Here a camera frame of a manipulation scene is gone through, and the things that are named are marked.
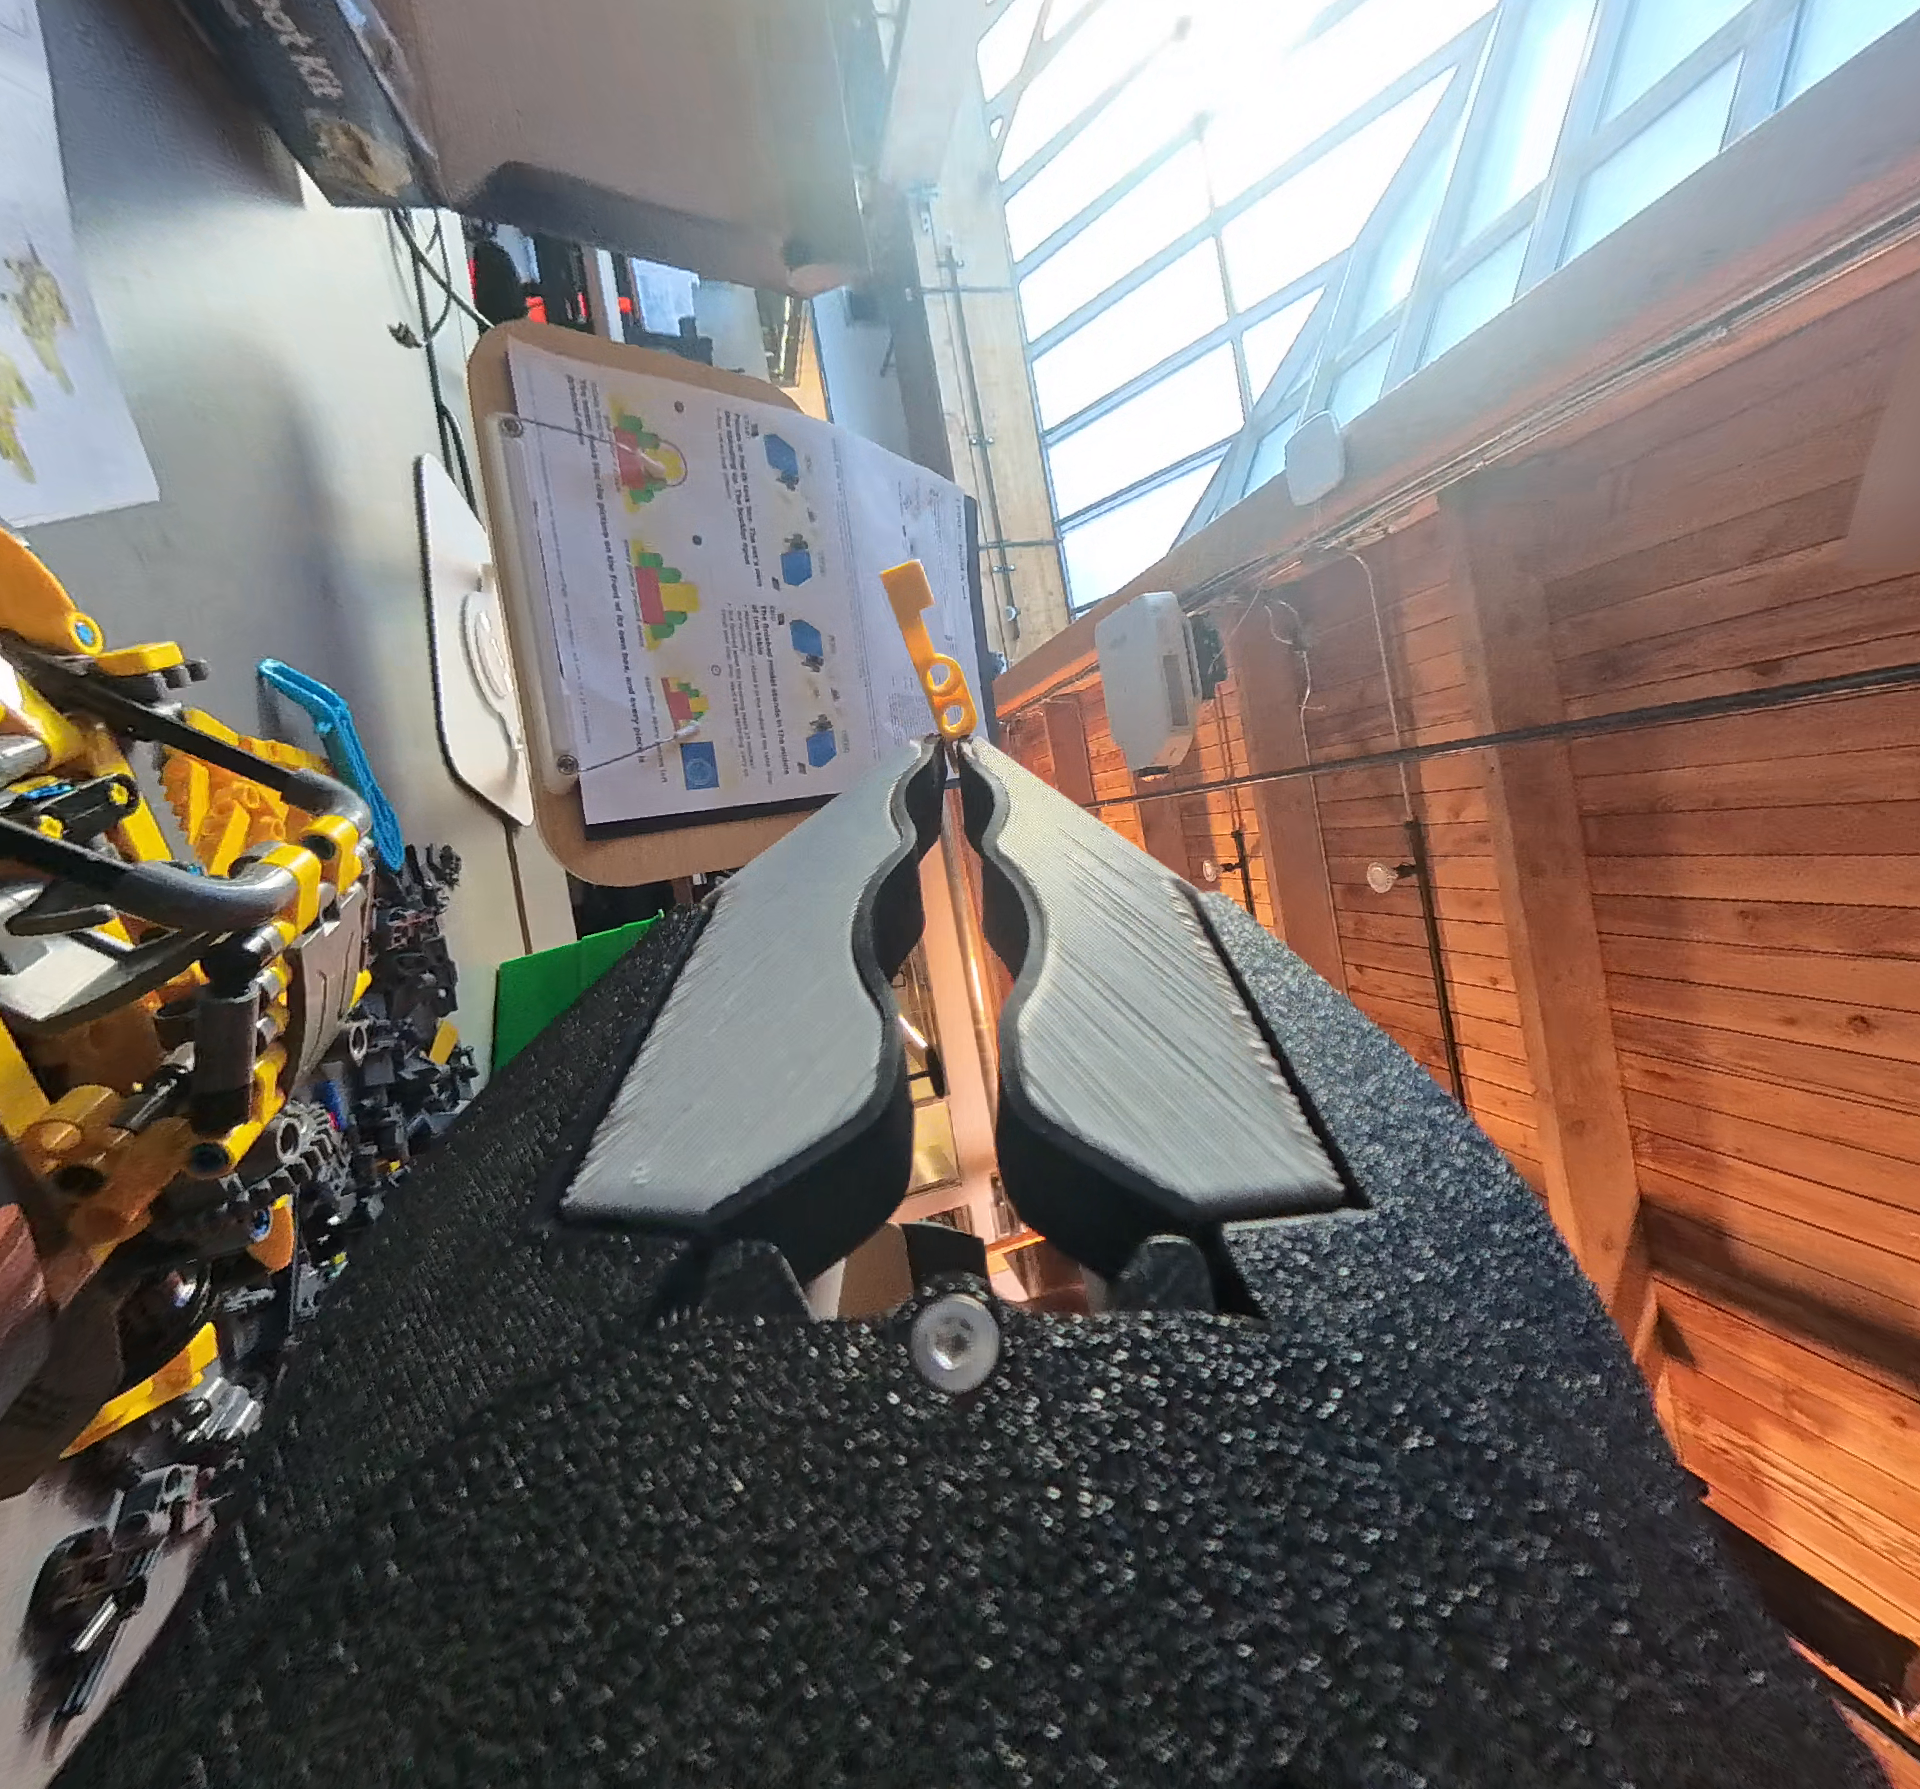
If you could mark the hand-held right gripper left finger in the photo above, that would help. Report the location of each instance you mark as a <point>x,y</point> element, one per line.
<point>751,1054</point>

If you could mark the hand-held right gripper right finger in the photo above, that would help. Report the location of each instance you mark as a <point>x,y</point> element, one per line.
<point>1171,1054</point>

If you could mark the yellow panel part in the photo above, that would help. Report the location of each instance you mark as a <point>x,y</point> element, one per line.
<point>944,686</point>

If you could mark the toy instruction booklet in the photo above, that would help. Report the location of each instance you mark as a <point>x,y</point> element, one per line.
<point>61,319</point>

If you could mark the green plastic bin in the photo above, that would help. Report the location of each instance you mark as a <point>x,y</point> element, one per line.
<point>562,986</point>

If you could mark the wooden display board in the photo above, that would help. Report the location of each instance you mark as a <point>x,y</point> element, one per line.
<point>630,845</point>

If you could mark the pile of toy building pieces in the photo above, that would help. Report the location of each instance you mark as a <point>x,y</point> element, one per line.
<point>405,1009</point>

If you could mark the printed instruction sheet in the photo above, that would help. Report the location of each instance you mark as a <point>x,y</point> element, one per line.
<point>721,588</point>

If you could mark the white stand base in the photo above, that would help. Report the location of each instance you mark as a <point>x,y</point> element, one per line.
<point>465,648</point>

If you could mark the blue brick separator tool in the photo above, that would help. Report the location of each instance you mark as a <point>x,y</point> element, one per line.
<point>339,746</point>

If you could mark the yellow toy vehicle model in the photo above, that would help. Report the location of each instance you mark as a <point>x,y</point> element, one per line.
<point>151,994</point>

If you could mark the large grid window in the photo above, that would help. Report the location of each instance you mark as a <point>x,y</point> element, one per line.
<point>1351,168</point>

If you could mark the brown cardboard box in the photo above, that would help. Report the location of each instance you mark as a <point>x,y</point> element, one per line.
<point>600,49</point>

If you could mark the blue cardboard toy box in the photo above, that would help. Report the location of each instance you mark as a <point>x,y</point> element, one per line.
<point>254,18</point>

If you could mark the white wall sensor box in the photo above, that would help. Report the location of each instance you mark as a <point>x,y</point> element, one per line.
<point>1148,679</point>

